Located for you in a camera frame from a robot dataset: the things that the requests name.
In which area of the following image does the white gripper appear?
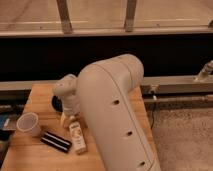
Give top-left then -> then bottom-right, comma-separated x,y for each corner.
60,108 -> 80,128

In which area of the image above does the white lotion bottle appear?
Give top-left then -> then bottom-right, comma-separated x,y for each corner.
69,121 -> 87,155

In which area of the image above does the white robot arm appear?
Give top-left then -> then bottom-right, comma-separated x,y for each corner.
53,54 -> 161,171

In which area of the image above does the black bowl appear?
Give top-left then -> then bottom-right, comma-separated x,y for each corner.
51,96 -> 63,112

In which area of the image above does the black white striped block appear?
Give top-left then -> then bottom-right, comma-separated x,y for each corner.
41,132 -> 72,153

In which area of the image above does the translucent white plastic cup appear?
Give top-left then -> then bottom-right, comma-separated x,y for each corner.
16,112 -> 41,137

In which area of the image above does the grey pipe fixture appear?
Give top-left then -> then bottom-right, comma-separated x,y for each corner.
195,60 -> 213,82

